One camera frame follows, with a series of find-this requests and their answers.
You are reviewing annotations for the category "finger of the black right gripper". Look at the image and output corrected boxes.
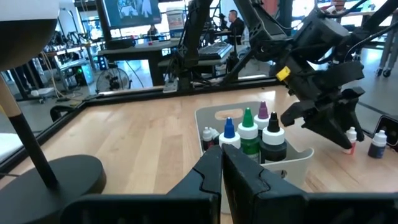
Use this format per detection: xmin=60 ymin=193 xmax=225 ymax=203
xmin=340 ymin=88 xmax=365 ymax=142
xmin=303 ymin=108 xmax=354 ymax=150

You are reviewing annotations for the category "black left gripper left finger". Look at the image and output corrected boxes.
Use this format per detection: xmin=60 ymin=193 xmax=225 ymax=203
xmin=60 ymin=145 xmax=223 ymax=224

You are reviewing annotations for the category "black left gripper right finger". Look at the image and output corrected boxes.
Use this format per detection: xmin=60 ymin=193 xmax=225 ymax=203
xmin=222 ymin=143 xmax=398 ymax=224

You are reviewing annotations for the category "large purple-tipped coloring bottle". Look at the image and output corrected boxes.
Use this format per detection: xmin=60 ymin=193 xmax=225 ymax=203
xmin=253 ymin=100 xmax=271 ymax=131

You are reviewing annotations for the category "grey plastic bin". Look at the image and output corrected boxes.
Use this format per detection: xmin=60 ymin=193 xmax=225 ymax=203
xmin=194 ymin=101 xmax=315 ymax=189

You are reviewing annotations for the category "large black-tipped coloring bottle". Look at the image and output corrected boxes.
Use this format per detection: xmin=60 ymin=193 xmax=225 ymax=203
xmin=259 ymin=111 xmax=288 ymax=164

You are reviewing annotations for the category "small white-capped dropper bottle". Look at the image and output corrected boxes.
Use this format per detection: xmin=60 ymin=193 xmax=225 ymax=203
xmin=201 ymin=126 xmax=214 ymax=152

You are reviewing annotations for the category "large green-tipped coloring bottle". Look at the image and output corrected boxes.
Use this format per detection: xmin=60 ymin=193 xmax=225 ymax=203
xmin=237 ymin=107 xmax=261 ymax=164

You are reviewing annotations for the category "large blue-tipped coloring bottle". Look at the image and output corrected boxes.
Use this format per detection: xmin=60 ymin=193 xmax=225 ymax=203
xmin=218 ymin=116 xmax=242 ymax=150

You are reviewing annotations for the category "small orange-red dropper bottle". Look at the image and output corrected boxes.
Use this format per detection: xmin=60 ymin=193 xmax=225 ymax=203
xmin=343 ymin=126 xmax=358 ymax=156

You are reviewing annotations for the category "small bottle with ingredients label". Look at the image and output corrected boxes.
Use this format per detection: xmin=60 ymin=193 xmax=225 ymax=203
xmin=368 ymin=129 xmax=388 ymax=159

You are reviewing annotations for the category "grey rolling cart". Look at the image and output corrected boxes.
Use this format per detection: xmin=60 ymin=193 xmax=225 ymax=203
xmin=376 ymin=18 xmax=398 ymax=78

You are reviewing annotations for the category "black backlit keyboard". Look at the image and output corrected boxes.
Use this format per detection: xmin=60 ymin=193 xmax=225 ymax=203
xmin=198 ymin=42 xmax=233 ymax=60

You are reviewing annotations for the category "grey desk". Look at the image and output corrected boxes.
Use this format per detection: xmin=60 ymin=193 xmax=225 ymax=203
xmin=157 ymin=52 xmax=237 ymax=78

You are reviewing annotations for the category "black floor fan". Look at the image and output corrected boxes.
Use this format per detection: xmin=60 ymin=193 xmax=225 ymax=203
xmin=95 ymin=67 xmax=131 ymax=93

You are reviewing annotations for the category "grey desk panel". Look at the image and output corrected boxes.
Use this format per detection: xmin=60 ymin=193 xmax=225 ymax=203
xmin=98 ymin=39 xmax=181 ymax=87

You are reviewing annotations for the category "computer tower with green light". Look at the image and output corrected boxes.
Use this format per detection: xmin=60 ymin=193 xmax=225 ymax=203
xmin=73 ymin=63 xmax=94 ymax=86

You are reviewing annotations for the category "yellow cable tag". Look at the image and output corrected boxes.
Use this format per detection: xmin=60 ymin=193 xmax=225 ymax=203
xmin=275 ymin=65 xmax=292 ymax=82

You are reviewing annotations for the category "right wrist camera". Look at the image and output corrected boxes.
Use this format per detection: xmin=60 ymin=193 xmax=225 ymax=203
xmin=313 ymin=60 xmax=364 ymax=91

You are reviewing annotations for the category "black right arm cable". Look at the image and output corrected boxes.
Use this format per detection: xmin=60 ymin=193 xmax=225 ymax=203
xmin=343 ymin=21 xmax=398 ymax=63

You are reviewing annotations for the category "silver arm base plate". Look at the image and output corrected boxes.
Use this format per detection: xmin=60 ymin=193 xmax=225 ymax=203
xmin=163 ymin=79 xmax=180 ymax=93

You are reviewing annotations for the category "black arched handle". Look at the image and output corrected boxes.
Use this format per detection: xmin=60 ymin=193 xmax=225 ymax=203
xmin=49 ymin=105 xmax=77 ymax=123

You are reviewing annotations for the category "dark wall screen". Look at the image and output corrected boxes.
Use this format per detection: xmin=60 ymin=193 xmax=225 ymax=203
xmin=102 ymin=0 xmax=162 ymax=29

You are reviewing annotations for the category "yellow hanging cable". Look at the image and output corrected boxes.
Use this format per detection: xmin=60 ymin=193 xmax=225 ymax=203
xmin=39 ymin=51 xmax=68 ymax=100

